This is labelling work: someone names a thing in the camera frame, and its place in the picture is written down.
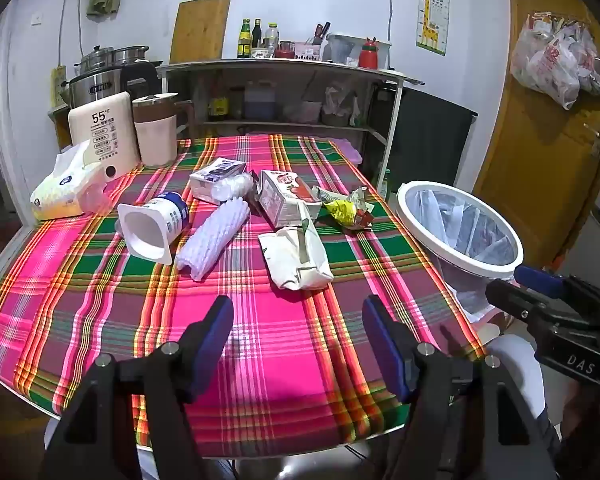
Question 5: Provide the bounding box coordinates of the white trash bin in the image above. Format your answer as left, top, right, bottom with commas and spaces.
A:
395, 181, 524, 321

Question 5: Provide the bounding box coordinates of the clear plastic bag of items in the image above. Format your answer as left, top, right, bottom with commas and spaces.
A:
562, 20, 600, 100

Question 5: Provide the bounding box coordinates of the pink plastic basket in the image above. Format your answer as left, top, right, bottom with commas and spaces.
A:
292, 40, 322, 61

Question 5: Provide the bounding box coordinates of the red bottle with antlers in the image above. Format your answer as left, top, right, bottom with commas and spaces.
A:
358, 36, 378, 69

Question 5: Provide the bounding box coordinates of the white yogurt cup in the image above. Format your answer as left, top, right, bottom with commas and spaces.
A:
116, 192, 190, 266

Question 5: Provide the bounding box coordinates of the yellow-labelled shelf bottle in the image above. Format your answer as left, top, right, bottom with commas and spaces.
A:
209, 85, 230, 120

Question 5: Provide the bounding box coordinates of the strawberry milk carton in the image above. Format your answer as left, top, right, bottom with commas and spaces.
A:
257, 170, 323, 228

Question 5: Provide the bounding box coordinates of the white foam fruit net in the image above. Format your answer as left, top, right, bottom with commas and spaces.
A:
174, 199, 251, 282

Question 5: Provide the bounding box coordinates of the clear plastic container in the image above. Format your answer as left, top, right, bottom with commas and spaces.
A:
326, 33, 392, 68

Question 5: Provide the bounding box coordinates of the white tissue pack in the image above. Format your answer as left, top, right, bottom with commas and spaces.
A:
30, 140, 118, 221

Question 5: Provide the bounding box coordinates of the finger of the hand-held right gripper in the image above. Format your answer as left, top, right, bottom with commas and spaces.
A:
485, 280, 547, 332
514, 265, 567, 299

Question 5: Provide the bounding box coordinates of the translucent purple jug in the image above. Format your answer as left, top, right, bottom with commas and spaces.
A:
243, 81, 276, 122

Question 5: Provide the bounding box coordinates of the crumpled clear plastic bag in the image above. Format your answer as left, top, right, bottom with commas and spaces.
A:
215, 174, 258, 202

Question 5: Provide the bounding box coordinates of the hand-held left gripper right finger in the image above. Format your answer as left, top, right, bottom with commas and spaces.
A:
361, 294, 563, 480

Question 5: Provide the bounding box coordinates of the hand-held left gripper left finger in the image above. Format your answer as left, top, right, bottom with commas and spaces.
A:
40, 295, 236, 480

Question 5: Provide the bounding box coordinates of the metal door handle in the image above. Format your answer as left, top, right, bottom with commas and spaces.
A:
582, 122, 600, 158

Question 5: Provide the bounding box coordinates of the white red-printed plastic bag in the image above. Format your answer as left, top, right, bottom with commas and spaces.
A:
510, 14, 581, 110

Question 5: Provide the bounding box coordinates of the steel steamer pot with lid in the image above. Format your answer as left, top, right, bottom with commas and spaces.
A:
76, 46, 116, 75

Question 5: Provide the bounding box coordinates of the black cabinet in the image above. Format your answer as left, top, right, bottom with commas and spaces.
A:
377, 82, 478, 201

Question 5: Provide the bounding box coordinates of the white crumpled plastic bag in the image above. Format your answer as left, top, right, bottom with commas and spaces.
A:
322, 82, 358, 128

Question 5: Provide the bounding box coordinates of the wooden door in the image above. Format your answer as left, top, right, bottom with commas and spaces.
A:
472, 0, 600, 271

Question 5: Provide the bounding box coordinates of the pink lidded storage box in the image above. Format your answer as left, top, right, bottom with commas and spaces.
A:
245, 132, 363, 166

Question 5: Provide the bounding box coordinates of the yellow power strip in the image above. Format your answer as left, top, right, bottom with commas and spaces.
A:
50, 66, 68, 108

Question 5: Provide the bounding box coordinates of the wooden cutting board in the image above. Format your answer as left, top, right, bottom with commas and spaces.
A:
169, 0, 232, 65

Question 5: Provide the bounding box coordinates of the translucent bin liner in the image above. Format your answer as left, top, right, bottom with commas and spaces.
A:
409, 187, 518, 266

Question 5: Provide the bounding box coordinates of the giraffe wall poster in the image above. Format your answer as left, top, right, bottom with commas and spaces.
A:
416, 0, 451, 57

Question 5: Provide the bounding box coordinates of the purple printed box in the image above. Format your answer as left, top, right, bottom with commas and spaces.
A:
188, 157, 247, 205

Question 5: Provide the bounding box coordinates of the white pouch with green print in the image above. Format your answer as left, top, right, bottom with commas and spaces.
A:
258, 219, 335, 291

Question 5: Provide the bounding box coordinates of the green bottle with yellow label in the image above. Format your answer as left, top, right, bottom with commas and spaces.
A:
237, 19, 252, 59

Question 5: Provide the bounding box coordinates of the pink jug with brown lid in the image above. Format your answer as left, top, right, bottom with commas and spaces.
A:
131, 92, 193, 168

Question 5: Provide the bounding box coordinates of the yellow snack wrapper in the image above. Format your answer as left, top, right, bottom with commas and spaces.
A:
325, 199, 361, 226

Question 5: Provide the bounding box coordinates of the pink green plaid tablecloth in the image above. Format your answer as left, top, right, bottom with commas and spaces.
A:
0, 135, 486, 461

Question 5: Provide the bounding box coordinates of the white metal shelf unit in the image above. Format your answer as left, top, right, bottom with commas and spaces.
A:
157, 57, 426, 191

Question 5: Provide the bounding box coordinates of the pale pink bucket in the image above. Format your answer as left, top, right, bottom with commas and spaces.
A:
285, 100, 323, 123

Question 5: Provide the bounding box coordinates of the stainless steel electric kettle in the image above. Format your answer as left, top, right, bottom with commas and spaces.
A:
60, 60, 158, 111

